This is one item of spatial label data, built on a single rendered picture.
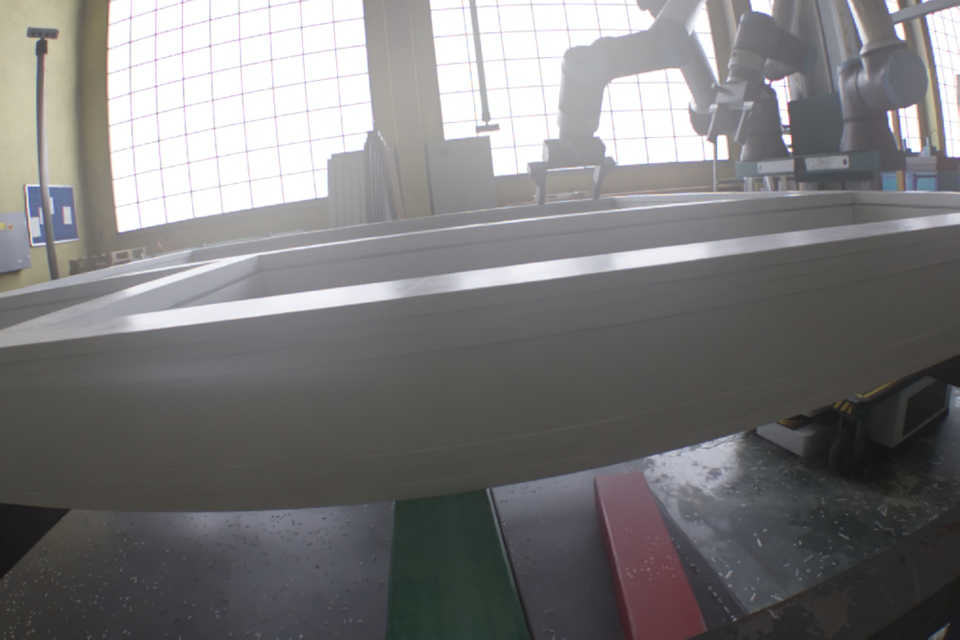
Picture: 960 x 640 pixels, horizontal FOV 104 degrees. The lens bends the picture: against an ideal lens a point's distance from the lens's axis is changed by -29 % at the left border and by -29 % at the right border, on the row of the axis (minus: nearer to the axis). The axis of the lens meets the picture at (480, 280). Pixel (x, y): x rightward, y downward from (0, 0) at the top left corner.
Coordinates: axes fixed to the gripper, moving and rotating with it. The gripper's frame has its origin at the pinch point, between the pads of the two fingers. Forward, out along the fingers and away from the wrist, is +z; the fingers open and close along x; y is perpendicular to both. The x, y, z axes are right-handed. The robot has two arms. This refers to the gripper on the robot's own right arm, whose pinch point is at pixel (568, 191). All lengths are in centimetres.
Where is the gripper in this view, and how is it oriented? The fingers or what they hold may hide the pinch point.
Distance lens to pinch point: 120.9
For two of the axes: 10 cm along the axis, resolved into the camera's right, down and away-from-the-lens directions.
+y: -1.9, -7.1, 6.8
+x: -9.8, 1.3, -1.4
